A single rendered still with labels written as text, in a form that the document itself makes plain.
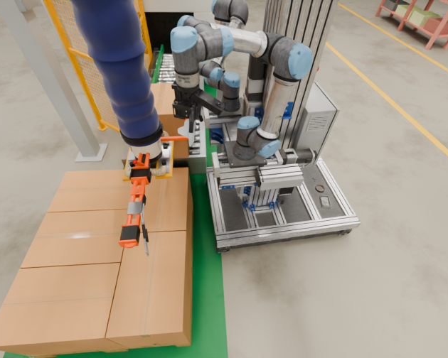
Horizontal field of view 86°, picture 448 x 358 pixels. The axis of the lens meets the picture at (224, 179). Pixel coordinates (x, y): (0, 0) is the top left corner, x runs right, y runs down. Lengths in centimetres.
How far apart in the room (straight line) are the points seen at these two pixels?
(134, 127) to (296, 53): 82
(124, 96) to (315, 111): 104
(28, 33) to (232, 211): 214
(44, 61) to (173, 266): 200
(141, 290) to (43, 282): 58
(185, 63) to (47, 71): 206
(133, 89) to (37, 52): 154
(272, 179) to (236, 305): 107
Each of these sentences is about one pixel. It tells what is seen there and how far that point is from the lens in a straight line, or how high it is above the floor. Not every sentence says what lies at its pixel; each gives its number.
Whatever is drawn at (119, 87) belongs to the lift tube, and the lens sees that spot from 123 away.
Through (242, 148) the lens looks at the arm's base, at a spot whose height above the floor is 111.
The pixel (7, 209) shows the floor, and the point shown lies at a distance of 319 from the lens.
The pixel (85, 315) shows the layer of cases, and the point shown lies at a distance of 167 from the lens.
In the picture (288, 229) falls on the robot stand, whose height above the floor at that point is 23.
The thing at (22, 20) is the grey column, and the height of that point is 141.
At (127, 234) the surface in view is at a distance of 114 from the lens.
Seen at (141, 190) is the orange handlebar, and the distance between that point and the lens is 128.
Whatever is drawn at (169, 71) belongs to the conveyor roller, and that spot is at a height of 55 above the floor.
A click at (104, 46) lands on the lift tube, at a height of 165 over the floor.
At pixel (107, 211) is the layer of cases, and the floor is 54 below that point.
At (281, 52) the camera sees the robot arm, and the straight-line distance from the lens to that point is 108.
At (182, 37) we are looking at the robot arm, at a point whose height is 179.
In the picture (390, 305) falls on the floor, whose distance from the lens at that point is 248.
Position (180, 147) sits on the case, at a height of 72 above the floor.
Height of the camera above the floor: 203
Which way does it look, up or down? 49 degrees down
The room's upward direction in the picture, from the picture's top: 2 degrees clockwise
